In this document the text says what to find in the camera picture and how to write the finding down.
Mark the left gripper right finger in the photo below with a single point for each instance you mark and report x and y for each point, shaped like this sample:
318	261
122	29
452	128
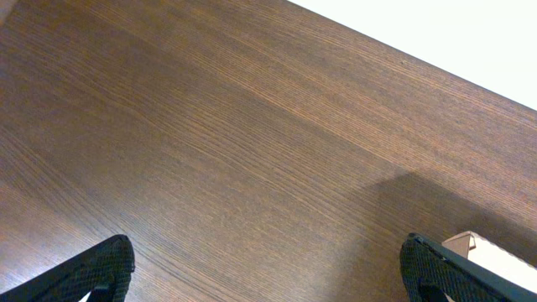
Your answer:
431	272

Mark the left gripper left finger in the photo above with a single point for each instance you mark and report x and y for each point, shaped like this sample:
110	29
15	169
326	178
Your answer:
100	273

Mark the brown cardboard box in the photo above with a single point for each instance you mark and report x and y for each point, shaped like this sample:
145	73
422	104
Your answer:
492	257

